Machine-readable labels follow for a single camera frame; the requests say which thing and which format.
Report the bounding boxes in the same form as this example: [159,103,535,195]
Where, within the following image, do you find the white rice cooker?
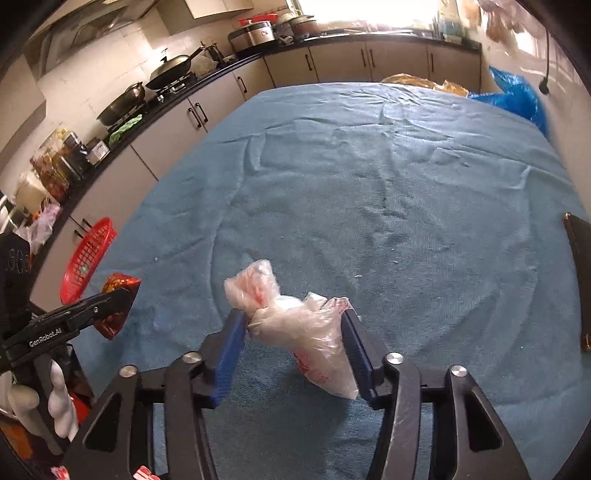
[14,178,49,209]

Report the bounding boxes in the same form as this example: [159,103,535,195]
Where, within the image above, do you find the person's left hand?
[7,360,80,440]

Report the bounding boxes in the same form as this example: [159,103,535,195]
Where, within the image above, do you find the steel range hood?
[25,0,160,77]

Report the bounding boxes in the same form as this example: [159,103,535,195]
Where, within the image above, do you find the black wok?
[97,82,147,127]

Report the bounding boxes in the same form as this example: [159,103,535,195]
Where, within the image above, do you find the blue table cloth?
[78,82,587,480]

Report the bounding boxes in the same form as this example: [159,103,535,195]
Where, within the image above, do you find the crumpled plastic bags on counter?
[28,203,62,243]

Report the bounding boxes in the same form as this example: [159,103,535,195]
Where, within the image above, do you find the small white box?
[85,138,110,165]

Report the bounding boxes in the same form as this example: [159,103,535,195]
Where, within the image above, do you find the clear plastic bag red print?
[224,259,360,400]

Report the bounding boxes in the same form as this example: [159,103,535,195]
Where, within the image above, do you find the row of condiment bottles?
[30,129,90,200]

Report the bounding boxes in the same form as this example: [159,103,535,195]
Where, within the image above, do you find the red gold foil wrapper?
[95,272,142,341]

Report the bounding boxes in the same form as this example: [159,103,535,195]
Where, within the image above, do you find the dark cooking pot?
[277,12,322,39]

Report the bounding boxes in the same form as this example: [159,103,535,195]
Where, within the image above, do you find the black gas stove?
[108,73,200,134]

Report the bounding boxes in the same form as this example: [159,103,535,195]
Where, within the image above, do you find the hanging plastic bag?
[478,0,546,43]

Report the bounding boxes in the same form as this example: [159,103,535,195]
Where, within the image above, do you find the yellow plastic bag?
[381,72,471,97]

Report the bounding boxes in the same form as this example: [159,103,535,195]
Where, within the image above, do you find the steel rice cooker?
[228,21,277,54]

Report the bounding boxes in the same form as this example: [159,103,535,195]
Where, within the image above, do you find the red plastic basket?
[61,218,117,305]

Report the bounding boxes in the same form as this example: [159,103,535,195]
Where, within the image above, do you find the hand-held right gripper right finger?
[341,308,532,480]

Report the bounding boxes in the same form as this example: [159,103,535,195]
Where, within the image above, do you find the black cable with plug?
[539,28,553,96]

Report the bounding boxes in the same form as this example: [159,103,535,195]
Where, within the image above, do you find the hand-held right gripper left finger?
[60,308,246,480]

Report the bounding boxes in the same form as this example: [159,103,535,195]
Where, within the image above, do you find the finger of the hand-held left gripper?
[60,287,136,325]

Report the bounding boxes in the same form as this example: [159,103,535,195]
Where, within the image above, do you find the wok with steel lid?
[145,45,206,91]

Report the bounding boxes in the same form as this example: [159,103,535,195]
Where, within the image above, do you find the dark wooden chair back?
[562,212,591,354]

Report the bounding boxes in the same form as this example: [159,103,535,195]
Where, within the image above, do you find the blue plastic bag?
[468,66,550,137]

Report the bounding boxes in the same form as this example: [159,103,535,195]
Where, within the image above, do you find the green cloth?
[108,115,143,145]

